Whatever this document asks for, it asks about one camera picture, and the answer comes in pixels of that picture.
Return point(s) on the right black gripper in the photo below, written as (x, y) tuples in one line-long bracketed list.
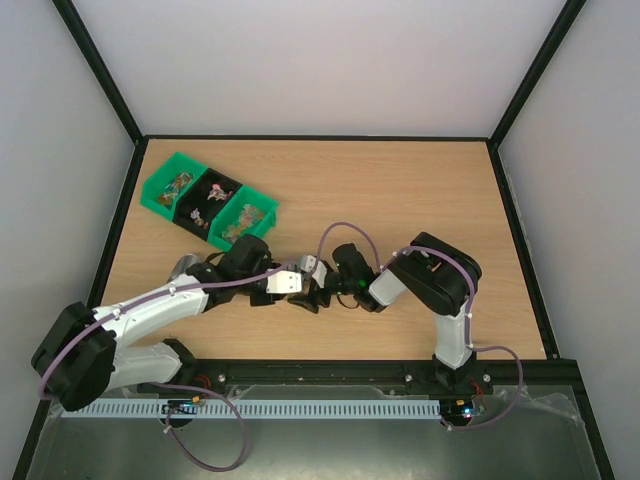
[(325, 289)]

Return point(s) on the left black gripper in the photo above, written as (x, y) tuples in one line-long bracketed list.
[(261, 301)]

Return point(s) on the metal candy scoop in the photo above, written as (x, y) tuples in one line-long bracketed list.
[(182, 265)]

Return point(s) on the green bin of gummies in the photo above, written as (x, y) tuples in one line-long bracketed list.
[(247, 212)]

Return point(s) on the black bin of lollipops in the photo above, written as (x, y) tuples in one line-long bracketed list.
[(203, 200)]

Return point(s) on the clear glass jar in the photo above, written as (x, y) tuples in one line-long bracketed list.
[(307, 263)]

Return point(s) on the green bin of sticks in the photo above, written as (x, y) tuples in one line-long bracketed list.
[(162, 190)]

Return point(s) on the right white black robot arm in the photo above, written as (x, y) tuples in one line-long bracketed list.
[(441, 277)]

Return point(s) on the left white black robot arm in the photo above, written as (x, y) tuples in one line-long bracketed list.
[(89, 351)]

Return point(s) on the metal front tray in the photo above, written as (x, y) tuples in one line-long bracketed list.
[(539, 435)]

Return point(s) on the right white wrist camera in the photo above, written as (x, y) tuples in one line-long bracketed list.
[(317, 271)]

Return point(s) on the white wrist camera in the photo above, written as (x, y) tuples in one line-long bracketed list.
[(317, 271), (284, 282)]

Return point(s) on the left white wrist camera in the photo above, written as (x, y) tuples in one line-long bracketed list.
[(284, 282)]

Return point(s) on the light blue cable duct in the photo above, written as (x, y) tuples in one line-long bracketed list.
[(261, 409)]

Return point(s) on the black aluminium frame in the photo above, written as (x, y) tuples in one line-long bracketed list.
[(553, 370)]

